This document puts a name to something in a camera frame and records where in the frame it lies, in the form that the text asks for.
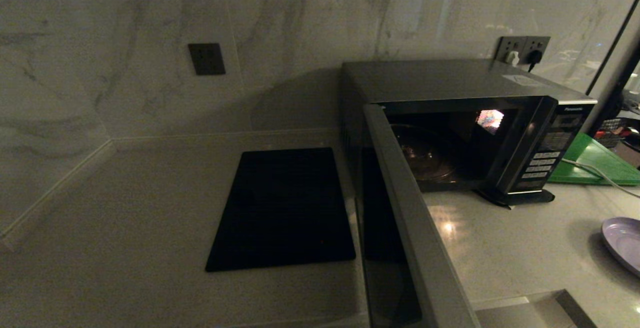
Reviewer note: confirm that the black glass induction cooktop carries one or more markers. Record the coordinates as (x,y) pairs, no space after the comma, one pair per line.
(282,213)

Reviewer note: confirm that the grey double wall socket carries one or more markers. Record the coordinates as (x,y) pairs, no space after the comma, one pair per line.
(511,44)

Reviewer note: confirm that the dark grey single wall socket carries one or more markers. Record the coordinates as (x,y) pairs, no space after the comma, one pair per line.
(206,59)

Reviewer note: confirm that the dark pad under microwave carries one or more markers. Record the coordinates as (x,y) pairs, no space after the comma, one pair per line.
(525,197)

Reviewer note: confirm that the light purple plate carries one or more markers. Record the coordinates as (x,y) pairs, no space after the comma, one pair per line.
(625,243)

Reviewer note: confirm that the white power plug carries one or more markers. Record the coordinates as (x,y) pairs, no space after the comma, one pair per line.
(512,58)

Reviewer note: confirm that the green cutting board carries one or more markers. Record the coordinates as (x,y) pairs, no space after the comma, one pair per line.
(595,163)

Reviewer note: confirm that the silver Panasonic microwave oven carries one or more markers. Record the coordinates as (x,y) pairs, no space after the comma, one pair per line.
(440,81)

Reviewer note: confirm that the black power plug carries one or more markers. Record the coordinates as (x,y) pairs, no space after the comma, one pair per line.
(534,57)

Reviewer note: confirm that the black glass microwave door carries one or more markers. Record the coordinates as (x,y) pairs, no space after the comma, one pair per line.
(410,228)

